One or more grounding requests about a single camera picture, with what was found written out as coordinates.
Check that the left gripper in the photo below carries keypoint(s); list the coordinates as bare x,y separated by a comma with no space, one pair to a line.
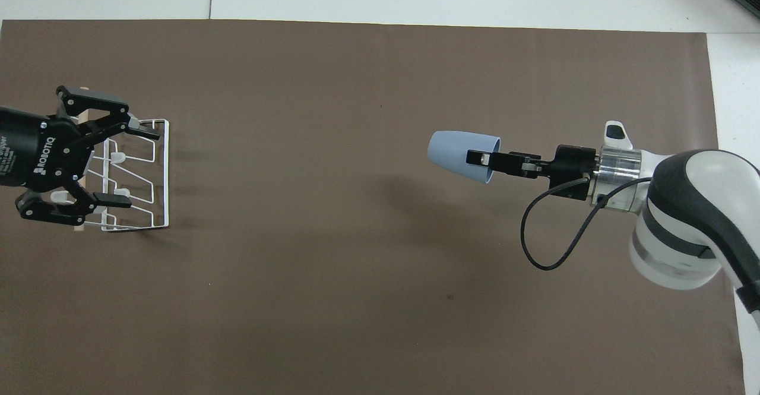
29,151

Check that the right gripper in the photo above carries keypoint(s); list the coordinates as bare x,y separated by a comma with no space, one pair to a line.
575,166

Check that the light blue cup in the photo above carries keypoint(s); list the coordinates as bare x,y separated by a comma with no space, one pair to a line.
454,152

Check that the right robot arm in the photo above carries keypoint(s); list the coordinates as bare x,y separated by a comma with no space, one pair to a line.
694,211

